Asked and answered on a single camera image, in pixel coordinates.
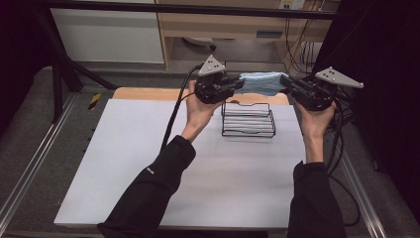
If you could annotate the aluminium rail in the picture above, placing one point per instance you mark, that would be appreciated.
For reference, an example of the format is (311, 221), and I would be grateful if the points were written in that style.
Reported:
(29, 165)
(363, 198)

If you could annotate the blue striped towel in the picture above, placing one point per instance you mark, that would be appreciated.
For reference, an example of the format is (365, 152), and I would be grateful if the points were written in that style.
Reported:
(262, 83)

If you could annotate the yellow black tape strip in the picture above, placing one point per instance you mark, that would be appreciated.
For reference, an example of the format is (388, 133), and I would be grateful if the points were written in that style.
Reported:
(94, 101)

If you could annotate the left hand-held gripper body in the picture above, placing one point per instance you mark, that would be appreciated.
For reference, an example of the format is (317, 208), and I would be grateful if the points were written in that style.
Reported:
(211, 84)

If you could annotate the wooden board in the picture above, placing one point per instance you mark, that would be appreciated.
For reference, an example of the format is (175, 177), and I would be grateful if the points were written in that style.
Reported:
(148, 93)

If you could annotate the person's right hand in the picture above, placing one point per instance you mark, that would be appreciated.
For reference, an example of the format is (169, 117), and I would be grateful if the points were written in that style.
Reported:
(315, 122)

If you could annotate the black metal frame bar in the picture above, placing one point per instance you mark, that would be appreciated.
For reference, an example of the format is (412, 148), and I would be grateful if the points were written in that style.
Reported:
(185, 9)

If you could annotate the light wooden desk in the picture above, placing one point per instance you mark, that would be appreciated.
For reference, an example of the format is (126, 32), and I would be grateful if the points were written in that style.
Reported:
(231, 26)

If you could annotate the white cabinet panel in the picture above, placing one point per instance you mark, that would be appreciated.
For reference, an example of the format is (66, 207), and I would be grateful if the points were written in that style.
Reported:
(105, 36)

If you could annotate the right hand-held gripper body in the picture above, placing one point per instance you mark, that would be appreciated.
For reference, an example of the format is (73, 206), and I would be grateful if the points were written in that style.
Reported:
(322, 91)

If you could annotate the black curtain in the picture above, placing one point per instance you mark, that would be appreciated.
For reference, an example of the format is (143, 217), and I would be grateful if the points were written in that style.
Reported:
(20, 49)
(386, 66)

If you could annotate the black metal stand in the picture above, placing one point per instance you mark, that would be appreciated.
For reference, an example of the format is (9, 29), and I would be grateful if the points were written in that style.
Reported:
(62, 72)

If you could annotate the white wall outlet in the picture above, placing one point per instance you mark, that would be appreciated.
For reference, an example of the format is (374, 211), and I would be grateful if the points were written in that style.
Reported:
(292, 4)

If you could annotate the person's left hand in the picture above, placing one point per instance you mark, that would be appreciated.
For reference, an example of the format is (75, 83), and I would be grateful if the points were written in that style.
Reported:
(198, 114)

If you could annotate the white object under desk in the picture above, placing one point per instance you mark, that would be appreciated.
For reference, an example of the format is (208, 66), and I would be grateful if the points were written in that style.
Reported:
(199, 41)

